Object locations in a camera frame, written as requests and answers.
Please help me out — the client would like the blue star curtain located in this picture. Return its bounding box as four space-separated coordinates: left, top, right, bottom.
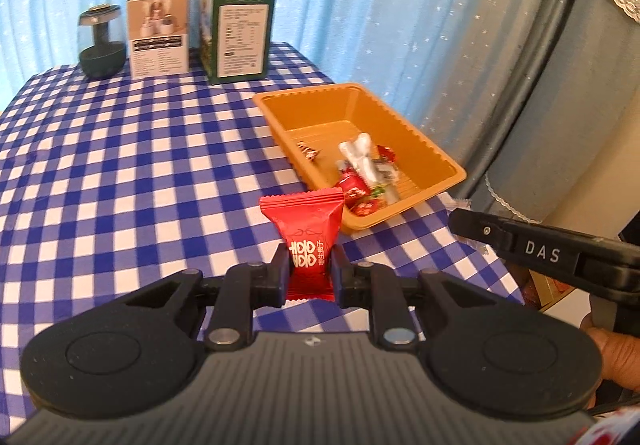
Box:
0 0 596 166

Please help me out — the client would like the green carton box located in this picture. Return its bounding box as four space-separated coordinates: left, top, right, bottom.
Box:
191 0 277 86

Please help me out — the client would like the dark glass jar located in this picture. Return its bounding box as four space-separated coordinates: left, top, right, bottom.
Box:
77 4 127 78

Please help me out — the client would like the orange plastic tray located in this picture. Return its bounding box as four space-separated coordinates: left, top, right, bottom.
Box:
252 82 467 232

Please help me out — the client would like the small red candy packet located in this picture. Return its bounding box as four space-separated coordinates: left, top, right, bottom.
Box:
339 172 370 202

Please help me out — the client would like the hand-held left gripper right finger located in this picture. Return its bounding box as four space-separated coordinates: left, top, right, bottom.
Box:
332 245 503 353

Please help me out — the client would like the blue white checkered tablecloth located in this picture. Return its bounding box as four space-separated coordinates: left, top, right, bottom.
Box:
0 42 526 445

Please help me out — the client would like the white carton box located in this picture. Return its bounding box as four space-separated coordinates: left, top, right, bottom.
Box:
126 0 192 78

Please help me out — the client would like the large red candy packet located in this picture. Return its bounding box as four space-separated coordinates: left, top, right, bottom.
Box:
259 188 347 303

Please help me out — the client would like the white candy packet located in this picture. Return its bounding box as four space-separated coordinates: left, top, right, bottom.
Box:
338 132 382 187

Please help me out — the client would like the person's right hand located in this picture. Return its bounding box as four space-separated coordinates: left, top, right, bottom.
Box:
580 314 640 411

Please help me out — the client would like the grey curtain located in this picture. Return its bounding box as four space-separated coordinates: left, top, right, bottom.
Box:
435 0 640 226

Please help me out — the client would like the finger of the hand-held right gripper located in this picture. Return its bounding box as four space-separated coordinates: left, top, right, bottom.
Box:
447 208 506 248

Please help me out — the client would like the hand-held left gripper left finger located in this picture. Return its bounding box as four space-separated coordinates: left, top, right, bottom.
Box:
122 245 293 353

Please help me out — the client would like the green candy packet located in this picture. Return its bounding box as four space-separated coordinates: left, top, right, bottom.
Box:
370 182 398 203

